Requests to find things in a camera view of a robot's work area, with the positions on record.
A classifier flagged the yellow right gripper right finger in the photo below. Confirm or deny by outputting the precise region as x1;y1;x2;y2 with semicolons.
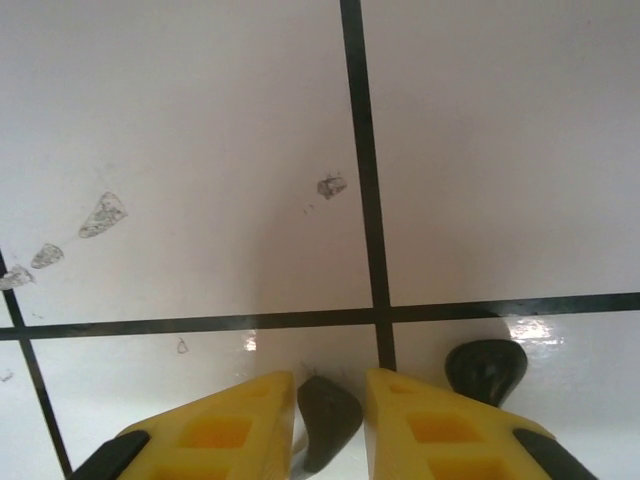
364;367;598;480

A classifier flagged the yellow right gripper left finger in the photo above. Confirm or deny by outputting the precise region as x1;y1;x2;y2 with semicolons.
73;369;297;480

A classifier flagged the black wireless earbud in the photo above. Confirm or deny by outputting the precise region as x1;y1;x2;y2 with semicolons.
296;375;365;474
445;338;529;409

